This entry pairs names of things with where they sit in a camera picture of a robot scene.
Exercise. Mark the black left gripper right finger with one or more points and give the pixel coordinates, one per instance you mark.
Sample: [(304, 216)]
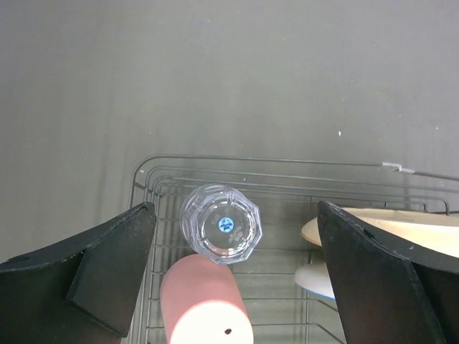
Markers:
[(387, 289)]

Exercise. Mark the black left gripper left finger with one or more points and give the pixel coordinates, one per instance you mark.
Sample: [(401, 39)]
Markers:
[(83, 289)]

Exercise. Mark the white plate with red pattern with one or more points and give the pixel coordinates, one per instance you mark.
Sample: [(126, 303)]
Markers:
[(315, 278)]

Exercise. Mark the pink plastic cup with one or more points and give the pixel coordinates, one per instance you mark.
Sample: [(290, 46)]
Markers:
[(201, 303)]

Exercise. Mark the clear faceted drinking glass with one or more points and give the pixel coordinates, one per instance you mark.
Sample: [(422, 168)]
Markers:
[(220, 223)]

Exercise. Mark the beige wooden plate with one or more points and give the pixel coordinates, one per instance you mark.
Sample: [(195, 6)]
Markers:
[(438, 232)]

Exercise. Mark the black wire dish rack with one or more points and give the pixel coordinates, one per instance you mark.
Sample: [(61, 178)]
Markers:
[(287, 191)]

